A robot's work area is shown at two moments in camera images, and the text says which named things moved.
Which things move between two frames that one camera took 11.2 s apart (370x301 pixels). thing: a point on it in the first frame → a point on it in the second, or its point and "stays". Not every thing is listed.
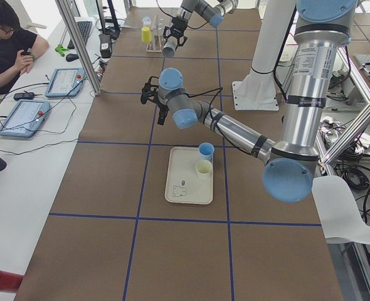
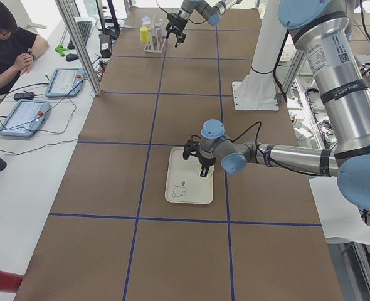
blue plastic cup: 147,21 stays
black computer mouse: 70,57 stays
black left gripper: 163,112 → 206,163
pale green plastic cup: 204,169 stays
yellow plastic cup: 146,34 stays
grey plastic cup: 169,49 → 159,28
